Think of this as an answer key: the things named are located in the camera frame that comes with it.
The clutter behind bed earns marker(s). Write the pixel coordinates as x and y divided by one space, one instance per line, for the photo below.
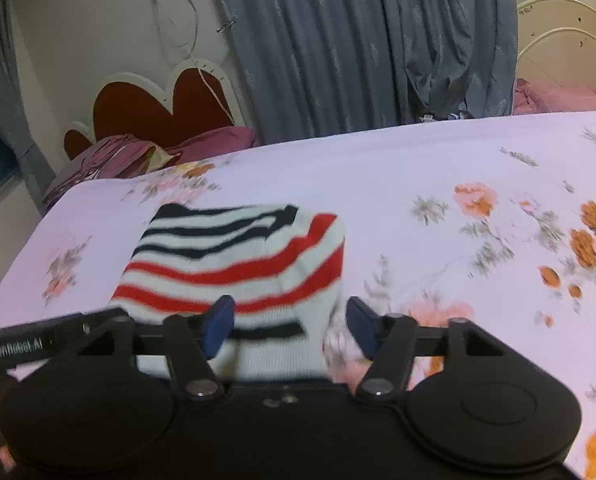
445 116

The red heart-shaped headboard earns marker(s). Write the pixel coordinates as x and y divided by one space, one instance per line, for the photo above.
143 110

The grey side curtain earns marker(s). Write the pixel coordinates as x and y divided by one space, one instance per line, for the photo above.
3 60

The cream round headboard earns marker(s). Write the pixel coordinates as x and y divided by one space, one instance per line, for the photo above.
567 40

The floral purple bedsheet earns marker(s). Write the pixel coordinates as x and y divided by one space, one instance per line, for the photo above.
427 170

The metal curtain clip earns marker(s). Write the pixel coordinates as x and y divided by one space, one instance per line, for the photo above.
228 26

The striped folded blanket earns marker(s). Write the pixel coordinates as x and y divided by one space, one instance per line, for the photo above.
108 160

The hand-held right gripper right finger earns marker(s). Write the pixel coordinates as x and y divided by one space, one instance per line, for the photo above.
360 330

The blue grey curtain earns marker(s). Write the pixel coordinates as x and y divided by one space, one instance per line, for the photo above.
353 45

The striped knit sweater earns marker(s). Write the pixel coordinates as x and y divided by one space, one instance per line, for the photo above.
228 260

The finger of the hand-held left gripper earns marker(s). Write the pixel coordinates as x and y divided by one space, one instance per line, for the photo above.
98 324

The magenta pillow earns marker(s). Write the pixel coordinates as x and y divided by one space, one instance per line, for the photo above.
218 142

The pink bedding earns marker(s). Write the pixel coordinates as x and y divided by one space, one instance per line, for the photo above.
557 97

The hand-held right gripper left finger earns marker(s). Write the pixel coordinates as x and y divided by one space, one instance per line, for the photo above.
218 327

